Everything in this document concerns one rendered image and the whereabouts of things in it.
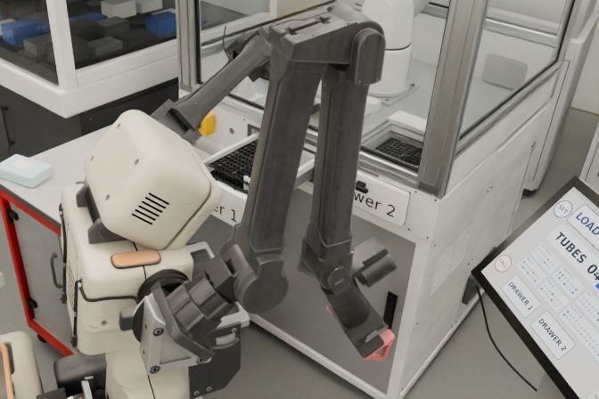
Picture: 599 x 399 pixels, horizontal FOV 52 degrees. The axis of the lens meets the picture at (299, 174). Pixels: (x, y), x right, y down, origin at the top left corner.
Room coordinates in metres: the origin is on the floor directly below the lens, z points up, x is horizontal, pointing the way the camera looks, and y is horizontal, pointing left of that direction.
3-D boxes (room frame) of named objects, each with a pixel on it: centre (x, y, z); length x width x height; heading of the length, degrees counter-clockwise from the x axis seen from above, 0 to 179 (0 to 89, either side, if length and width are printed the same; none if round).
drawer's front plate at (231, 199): (1.46, 0.25, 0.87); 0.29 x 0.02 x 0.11; 55
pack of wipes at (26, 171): (1.66, 0.88, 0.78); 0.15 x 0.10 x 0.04; 69
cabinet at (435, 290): (2.09, -0.25, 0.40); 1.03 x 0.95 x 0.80; 55
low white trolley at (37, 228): (1.71, 0.58, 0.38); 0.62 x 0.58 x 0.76; 55
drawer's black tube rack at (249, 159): (1.62, 0.14, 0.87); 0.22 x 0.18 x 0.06; 145
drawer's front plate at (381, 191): (1.54, -0.19, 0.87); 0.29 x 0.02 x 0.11; 55
